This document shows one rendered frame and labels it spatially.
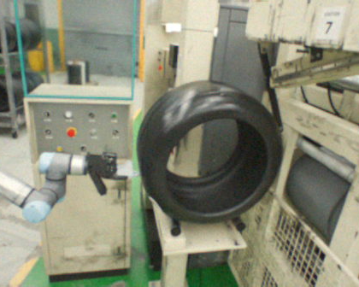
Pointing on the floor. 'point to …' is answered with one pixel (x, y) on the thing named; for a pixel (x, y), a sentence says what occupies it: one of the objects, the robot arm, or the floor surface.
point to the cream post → (191, 53)
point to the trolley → (5, 114)
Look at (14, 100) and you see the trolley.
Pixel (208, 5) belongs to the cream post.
